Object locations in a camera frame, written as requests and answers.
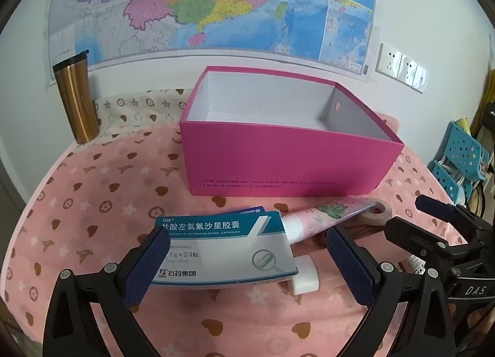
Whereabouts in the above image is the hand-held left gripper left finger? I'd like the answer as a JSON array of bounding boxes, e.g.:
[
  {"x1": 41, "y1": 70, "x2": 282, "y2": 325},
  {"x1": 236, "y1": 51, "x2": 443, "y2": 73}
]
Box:
[{"x1": 42, "y1": 231, "x2": 173, "y2": 357}]

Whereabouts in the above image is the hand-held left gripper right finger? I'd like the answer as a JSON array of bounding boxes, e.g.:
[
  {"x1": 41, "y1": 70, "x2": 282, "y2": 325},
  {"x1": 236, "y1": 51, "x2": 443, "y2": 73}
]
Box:
[{"x1": 326, "y1": 225, "x2": 457, "y2": 357}]

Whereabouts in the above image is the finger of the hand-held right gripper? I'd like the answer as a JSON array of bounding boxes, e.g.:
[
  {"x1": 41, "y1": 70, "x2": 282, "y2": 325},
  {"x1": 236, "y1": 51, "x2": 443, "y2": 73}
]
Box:
[
  {"x1": 415, "y1": 194, "x2": 470, "y2": 226},
  {"x1": 383, "y1": 216, "x2": 465, "y2": 276}
]

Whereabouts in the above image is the white and blue medicine box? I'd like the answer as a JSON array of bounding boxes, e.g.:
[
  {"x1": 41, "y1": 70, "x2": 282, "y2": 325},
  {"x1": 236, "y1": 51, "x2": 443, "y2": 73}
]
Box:
[{"x1": 149, "y1": 211, "x2": 299, "y2": 287}]

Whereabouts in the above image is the pink cardboard box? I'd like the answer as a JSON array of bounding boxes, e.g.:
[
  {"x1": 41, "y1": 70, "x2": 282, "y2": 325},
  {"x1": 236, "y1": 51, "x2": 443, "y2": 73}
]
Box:
[{"x1": 179, "y1": 65, "x2": 405, "y2": 198}]

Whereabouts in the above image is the white capped tube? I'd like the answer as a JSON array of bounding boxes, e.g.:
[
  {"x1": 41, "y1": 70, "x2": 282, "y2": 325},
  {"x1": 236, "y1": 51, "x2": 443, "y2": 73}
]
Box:
[{"x1": 292, "y1": 255, "x2": 320, "y2": 296}]

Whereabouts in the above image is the beige tape roll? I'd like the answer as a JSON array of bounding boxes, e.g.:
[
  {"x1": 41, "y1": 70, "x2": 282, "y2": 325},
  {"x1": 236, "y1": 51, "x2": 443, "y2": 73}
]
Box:
[{"x1": 358, "y1": 199, "x2": 392, "y2": 226}]

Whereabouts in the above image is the pink cream tube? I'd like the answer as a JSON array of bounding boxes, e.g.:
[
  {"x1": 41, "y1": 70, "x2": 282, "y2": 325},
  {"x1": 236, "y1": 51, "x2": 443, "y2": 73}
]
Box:
[{"x1": 280, "y1": 195, "x2": 377, "y2": 245}]

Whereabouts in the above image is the blue plastic basket rack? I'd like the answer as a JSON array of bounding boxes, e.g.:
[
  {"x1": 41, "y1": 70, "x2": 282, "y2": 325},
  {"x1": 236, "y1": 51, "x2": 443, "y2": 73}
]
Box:
[{"x1": 428, "y1": 121, "x2": 491, "y2": 201}]

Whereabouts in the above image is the bronze travel mug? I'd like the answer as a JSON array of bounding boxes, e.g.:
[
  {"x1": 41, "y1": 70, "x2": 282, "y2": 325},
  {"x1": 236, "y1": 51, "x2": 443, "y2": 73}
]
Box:
[{"x1": 53, "y1": 50, "x2": 101, "y2": 146}]

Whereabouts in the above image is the white wall switch panel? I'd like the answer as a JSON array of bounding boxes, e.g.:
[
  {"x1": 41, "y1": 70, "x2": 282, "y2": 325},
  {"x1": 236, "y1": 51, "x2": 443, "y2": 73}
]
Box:
[{"x1": 395, "y1": 53, "x2": 429, "y2": 94}]

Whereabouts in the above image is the white wall socket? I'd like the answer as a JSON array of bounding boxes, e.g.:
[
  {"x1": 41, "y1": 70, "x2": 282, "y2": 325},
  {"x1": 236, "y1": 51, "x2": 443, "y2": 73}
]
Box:
[{"x1": 376, "y1": 43, "x2": 403, "y2": 78}]

